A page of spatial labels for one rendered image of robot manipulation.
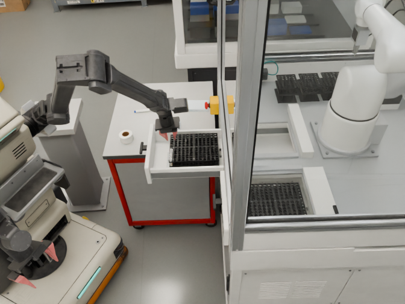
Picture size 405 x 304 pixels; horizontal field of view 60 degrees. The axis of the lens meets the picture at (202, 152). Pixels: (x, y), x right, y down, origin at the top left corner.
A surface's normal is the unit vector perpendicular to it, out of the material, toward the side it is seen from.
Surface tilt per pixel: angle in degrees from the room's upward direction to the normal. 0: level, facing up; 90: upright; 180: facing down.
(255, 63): 90
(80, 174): 90
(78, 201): 90
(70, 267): 0
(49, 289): 0
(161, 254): 0
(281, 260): 90
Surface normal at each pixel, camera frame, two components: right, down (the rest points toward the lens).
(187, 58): 0.02, 0.72
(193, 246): -0.04, -0.69
